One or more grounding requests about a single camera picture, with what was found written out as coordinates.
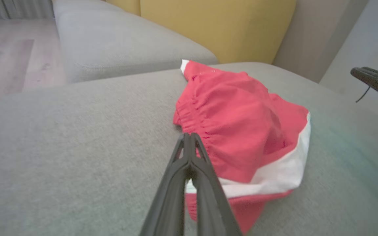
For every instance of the grey sofa seat cushion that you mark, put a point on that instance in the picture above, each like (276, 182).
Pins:
(77, 6)
(126, 49)

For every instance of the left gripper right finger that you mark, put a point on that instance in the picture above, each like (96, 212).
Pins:
(210, 203)

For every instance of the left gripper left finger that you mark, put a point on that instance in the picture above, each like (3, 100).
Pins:
(171, 196)

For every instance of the yellow sofa back cushion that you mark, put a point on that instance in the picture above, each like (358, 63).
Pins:
(126, 6)
(228, 29)

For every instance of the red and white jersey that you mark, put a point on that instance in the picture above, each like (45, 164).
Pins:
(241, 131)

